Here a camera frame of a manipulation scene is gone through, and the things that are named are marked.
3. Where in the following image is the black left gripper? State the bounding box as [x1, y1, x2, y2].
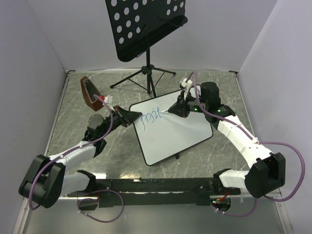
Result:
[100, 105, 142, 138]

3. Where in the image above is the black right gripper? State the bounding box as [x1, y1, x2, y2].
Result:
[168, 90, 208, 118]

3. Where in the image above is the white rectangular whiteboard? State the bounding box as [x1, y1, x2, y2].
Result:
[129, 91, 213, 166]

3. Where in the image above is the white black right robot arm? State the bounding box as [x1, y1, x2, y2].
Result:
[168, 79, 286, 198]

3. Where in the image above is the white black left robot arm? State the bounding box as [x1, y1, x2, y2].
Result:
[19, 105, 142, 208]

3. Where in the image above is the brown wooden metronome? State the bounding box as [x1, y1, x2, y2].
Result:
[80, 76, 104, 111]

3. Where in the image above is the black perforated music stand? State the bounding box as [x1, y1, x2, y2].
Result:
[105, 0, 188, 97]

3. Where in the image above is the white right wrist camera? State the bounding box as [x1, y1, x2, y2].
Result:
[180, 78, 193, 99]

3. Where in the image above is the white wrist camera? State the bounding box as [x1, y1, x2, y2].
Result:
[100, 95, 113, 104]
[180, 78, 193, 99]

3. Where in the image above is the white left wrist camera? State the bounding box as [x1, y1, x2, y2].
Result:
[100, 95, 113, 104]

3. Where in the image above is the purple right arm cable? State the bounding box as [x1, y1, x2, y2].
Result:
[185, 71, 306, 217]

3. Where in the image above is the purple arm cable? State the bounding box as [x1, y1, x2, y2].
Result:
[185, 71, 306, 217]
[28, 95, 125, 223]

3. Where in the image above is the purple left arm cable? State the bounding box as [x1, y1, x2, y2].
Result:
[28, 95, 125, 223]

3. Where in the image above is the aluminium frame rail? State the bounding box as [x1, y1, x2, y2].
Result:
[13, 70, 71, 234]

